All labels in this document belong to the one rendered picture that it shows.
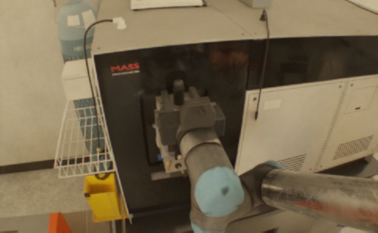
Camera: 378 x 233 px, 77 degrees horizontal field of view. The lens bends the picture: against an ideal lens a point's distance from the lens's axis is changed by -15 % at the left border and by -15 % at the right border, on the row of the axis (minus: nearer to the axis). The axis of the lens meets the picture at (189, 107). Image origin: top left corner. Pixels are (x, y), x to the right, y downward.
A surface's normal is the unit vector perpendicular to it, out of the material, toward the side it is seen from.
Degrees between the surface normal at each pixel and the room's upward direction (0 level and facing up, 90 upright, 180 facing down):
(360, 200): 60
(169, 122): 0
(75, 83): 90
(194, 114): 90
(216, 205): 90
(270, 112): 90
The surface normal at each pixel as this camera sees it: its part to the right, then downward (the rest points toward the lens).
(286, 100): 0.25, 0.55
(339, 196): -0.86, -0.37
